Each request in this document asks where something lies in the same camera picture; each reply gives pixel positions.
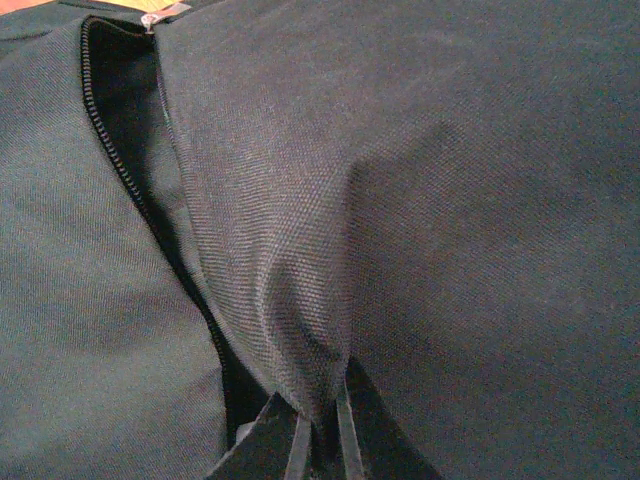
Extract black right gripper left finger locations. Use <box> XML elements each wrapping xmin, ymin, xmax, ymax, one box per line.
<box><xmin>206</xmin><ymin>393</ymin><xmax>311</xmax><ymax>480</ymax></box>

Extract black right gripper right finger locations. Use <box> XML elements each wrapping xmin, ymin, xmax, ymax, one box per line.
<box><xmin>336</xmin><ymin>359</ymin><xmax>442</xmax><ymax>480</ymax></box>

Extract black student backpack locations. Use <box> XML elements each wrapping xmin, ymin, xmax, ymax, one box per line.
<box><xmin>1</xmin><ymin>1</ymin><xmax>639</xmax><ymax>479</ymax></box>

